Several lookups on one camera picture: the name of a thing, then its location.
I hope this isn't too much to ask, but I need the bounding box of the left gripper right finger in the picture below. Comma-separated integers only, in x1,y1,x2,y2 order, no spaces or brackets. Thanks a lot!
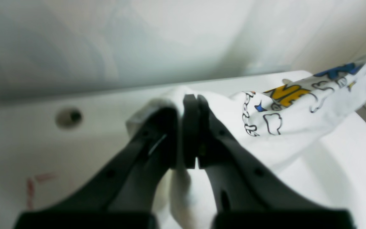
197,95,356,229

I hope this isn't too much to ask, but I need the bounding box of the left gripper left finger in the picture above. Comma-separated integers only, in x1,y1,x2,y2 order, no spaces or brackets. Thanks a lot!
15,108,180,229

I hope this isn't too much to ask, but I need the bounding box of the white printed T-shirt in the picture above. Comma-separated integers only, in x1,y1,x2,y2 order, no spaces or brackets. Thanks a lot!
126,52,366,229

